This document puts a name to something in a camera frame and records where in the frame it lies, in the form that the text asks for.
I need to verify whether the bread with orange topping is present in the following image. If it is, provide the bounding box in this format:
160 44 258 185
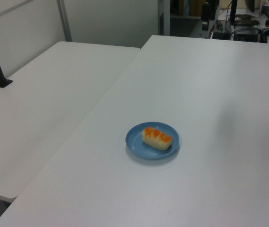
141 126 173 150

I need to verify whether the blue round plate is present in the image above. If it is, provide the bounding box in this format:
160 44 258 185
125 122 180 160

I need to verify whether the white side table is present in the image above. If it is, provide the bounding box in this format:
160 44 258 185
0 41 141 203

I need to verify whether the dark shelf cabinet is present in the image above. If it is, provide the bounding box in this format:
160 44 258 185
159 0 221 38

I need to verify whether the black box on desk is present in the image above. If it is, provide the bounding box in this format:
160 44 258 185
212 30 231 40

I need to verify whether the black electronic device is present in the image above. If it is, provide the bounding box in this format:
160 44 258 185
233 28 260 43

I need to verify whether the black monitor stand pole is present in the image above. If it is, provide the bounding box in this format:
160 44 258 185
229 0 238 27

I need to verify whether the brown flat object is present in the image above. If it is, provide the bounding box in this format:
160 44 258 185
234 14 260 27

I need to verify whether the grey metal partition post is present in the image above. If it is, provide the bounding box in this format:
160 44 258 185
56 0 73 43

